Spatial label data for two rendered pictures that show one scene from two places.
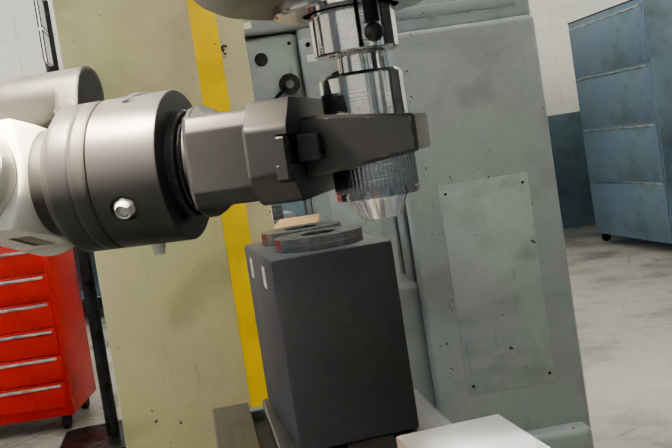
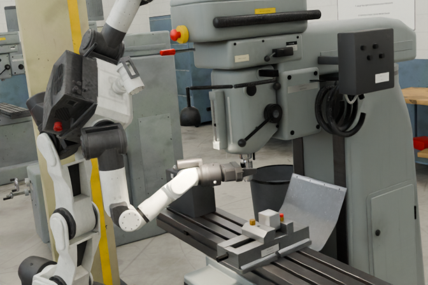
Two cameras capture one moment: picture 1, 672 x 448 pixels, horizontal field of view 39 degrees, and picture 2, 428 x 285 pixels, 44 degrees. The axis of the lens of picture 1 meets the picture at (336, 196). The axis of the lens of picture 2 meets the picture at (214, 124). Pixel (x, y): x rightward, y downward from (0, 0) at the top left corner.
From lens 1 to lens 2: 1.57 m
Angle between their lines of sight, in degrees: 25
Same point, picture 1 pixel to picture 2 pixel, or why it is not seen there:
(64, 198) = (206, 180)
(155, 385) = not seen: hidden behind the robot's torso
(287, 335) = (193, 193)
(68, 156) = (207, 174)
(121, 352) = (48, 190)
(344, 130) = (247, 170)
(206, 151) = (228, 174)
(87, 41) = (39, 77)
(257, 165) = (238, 177)
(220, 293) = not seen: hidden behind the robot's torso
